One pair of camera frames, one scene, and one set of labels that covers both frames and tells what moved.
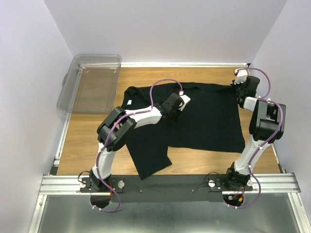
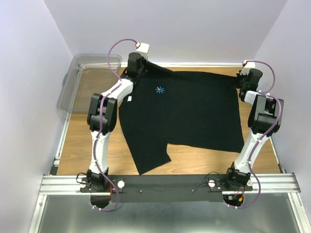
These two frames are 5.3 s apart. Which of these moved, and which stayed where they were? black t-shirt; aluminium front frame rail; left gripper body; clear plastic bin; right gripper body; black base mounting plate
Moved: left gripper body; right gripper body; black t-shirt
Stayed: clear plastic bin; aluminium front frame rail; black base mounting plate
